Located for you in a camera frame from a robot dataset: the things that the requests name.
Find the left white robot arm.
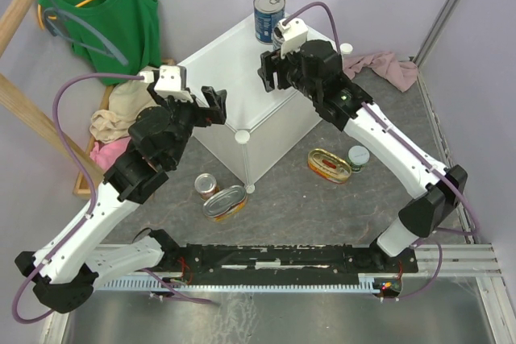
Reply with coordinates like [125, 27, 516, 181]
[15, 86, 227, 313]

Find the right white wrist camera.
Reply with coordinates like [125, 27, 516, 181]
[276, 18, 308, 59]

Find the white lid green jar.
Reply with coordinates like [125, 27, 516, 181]
[347, 145, 370, 173]

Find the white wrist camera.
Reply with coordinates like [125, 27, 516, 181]
[138, 65, 194, 105]
[276, 18, 308, 59]

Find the red oval sardine tin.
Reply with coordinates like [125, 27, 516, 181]
[307, 148, 352, 184]

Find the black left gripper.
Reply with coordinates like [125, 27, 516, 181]
[148, 84, 227, 168]

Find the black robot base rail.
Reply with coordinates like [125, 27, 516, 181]
[154, 244, 418, 287]

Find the pink crumpled cloth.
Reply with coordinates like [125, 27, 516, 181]
[89, 137, 130, 171]

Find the blue white label can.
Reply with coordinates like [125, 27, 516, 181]
[272, 24, 285, 51]

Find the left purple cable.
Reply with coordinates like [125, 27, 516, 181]
[10, 73, 214, 325]

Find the small pink label can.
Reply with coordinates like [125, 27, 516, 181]
[194, 173, 220, 201]

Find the wooden rack pole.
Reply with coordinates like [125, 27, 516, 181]
[1, 0, 35, 55]

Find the wooden diagonal beam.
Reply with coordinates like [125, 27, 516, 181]
[1, 74, 103, 183]

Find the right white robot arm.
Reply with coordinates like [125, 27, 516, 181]
[257, 39, 468, 272]

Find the tall blue label can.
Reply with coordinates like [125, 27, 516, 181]
[253, 0, 286, 44]

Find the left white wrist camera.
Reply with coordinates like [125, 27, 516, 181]
[138, 65, 194, 105]

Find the green tank top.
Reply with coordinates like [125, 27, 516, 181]
[38, 0, 162, 75]

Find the silver oval fish tin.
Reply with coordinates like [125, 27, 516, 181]
[202, 185, 248, 222]

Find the white slotted cable duct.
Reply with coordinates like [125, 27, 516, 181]
[100, 274, 380, 294]

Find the grey blue hanger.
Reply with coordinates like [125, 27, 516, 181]
[24, 0, 129, 66]

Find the white cube cabinet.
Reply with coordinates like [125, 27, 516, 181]
[181, 15, 321, 193]

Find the beige crumpled cloth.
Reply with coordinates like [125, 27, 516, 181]
[89, 81, 156, 143]

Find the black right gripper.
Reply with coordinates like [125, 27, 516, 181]
[258, 41, 321, 102]

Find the mauve crumpled cloth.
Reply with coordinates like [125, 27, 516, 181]
[343, 52, 418, 93]

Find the wooden tray frame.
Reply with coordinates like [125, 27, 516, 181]
[86, 81, 156, 172]

